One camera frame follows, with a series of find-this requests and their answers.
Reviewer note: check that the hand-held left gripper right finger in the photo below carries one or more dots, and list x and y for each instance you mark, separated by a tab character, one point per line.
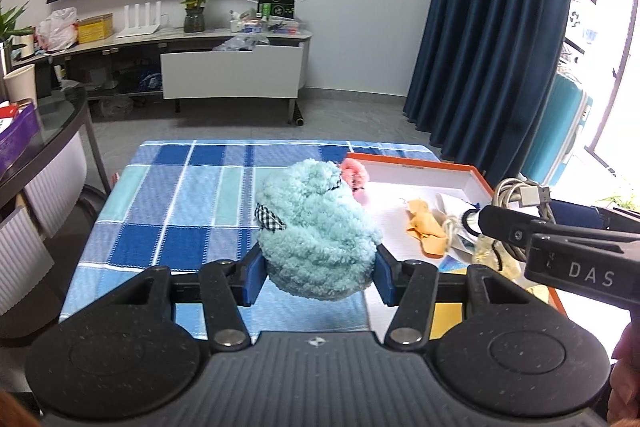
384	279

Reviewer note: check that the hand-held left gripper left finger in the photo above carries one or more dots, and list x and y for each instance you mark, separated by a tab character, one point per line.
252	279

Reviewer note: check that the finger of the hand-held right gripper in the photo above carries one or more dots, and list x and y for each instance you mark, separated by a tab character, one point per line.
580	214
505	227

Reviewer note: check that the yellow cloth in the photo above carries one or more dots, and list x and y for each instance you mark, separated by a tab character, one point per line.
425	227

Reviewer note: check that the teal fluffy slipper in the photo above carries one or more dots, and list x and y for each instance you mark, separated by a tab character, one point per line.
315	227

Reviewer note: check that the orange rimmed white box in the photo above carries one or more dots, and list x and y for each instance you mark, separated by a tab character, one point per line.
400	197

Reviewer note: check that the pink fluffy slipper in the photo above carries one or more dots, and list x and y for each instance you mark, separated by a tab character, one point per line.
355	174

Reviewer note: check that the person's right hand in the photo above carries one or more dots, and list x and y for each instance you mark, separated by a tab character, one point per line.
627	357

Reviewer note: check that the small outdoor plant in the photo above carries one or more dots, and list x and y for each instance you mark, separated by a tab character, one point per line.
620	203

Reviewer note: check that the teal suitcase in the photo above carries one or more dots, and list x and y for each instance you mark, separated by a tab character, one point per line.
555	132

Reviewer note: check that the blue checked tablecloth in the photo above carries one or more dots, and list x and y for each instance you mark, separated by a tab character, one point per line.
165	217

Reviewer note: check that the dark round object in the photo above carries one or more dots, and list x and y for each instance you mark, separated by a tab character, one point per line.
92	207

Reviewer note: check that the dark blue curtain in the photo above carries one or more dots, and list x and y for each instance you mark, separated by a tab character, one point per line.
475	32

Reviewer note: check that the white shelving unit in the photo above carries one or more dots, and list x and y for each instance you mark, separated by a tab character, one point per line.
582	7

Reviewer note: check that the white cabinet drawer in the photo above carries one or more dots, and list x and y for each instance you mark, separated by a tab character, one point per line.
230	72

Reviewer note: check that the clear plastic bags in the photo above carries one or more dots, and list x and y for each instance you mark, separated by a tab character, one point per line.
240	43

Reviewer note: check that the grey television cabinet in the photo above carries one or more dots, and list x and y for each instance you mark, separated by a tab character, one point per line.
200	38

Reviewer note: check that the pile of small desk items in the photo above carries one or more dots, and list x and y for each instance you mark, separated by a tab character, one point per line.
265	26

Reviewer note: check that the dark glass side table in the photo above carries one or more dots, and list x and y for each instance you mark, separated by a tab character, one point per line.
60	107

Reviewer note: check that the white router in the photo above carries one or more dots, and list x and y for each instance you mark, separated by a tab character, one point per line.
145	29

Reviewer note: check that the purple box tray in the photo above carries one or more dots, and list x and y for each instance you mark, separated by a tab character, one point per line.
20	137

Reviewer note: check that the green black box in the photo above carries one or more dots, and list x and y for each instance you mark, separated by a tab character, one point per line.
276	4

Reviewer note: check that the small black box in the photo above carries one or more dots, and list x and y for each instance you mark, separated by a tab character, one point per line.
44	77

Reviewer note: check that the red white carton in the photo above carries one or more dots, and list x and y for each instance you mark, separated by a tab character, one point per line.
9	117

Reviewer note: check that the yellow box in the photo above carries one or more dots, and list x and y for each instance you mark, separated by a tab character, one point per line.
96	29

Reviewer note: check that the white paper cup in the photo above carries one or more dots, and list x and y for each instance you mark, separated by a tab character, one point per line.
20	84

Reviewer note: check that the white red plastic bag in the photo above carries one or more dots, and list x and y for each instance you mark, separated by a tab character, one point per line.
56	29

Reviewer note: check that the green bamboo plant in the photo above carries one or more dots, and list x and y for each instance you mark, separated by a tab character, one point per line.
10	27

